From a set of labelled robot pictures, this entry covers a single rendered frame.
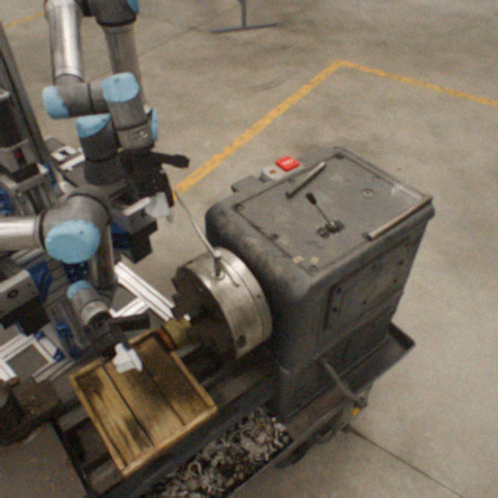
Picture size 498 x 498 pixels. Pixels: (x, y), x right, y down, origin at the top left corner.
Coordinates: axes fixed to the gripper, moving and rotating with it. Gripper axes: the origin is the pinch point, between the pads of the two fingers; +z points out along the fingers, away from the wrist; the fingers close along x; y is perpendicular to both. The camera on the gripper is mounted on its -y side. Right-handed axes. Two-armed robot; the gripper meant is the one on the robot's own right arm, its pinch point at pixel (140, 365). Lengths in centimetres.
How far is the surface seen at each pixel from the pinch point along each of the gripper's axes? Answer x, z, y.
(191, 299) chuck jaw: 5.8, -5.9, -20.5
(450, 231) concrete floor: -112, -32, -228
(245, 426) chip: -49, 12, -24
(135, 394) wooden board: -19.5, -4.8, 3.1
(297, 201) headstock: 16, -9, -63
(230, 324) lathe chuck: 8.4, 9.5, -22.9
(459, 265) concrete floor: -112, -11, -207
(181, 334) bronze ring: 2.2, 0.0, -13.1
